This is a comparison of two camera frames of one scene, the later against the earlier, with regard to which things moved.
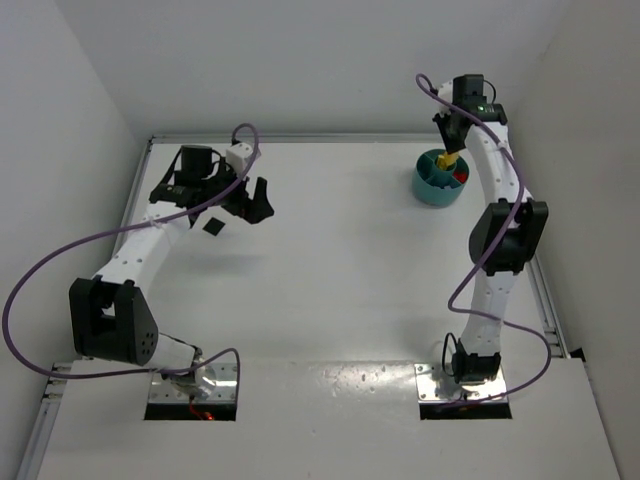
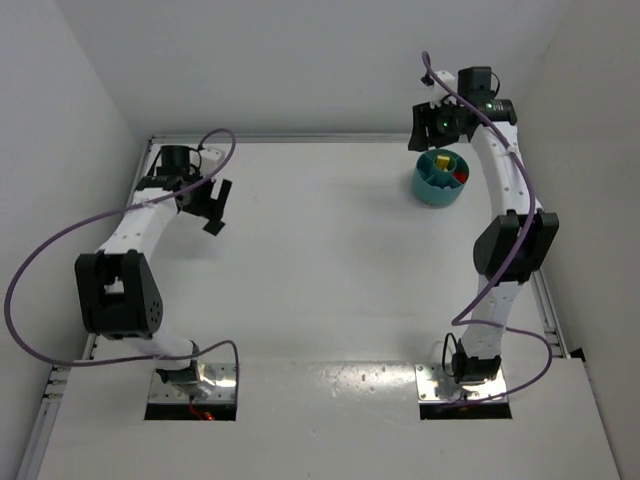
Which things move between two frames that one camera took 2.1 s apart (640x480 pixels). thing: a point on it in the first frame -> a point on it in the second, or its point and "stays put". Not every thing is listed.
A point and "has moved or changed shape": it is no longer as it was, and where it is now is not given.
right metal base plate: (432, 384) stays put
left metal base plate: (224, 392) stays put
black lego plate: (214, 226) stays put
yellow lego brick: (446, 160) has moved or changed shape
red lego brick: (462, 176) stays put
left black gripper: (242, 198) -> (210, 203)
